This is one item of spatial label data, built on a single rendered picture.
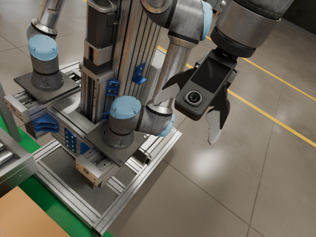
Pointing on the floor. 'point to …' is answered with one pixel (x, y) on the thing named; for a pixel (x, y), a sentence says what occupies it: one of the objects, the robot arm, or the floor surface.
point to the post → (8, 117)
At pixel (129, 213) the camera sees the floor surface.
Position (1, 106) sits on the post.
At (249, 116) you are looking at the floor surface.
